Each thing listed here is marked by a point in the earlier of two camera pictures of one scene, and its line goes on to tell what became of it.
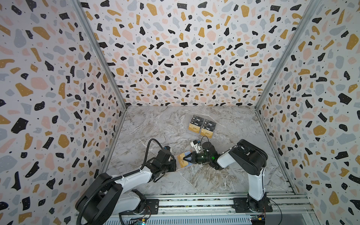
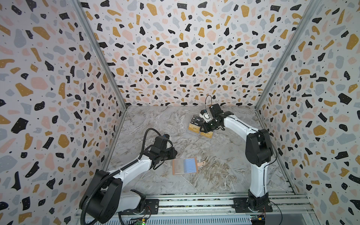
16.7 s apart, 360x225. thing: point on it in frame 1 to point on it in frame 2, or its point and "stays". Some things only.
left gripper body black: [171, 167] to [169, 154]
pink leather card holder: [189, 158] to [186, 166]
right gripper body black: [202, 159] to [212, 125]
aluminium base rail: [290, 208] stays
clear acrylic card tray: [202, 126] stays
